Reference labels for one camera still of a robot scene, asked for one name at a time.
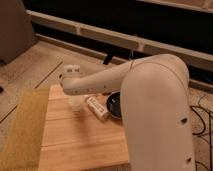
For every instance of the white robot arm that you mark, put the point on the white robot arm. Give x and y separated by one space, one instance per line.
154 108

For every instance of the white ceramic cup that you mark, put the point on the white ceramic cup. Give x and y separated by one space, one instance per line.
76 103

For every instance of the black bowl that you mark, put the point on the black bowl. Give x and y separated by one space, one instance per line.
113 105

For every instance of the white tube bottle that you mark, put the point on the white tube bottle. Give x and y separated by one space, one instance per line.
97 108

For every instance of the wooden board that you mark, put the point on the wooden board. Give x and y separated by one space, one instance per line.
79 141

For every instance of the brown cabinet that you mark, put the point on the brown cabinet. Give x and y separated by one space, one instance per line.
16 31

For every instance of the yellow-green mat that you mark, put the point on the yellow-green mat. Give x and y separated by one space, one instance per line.
21 151

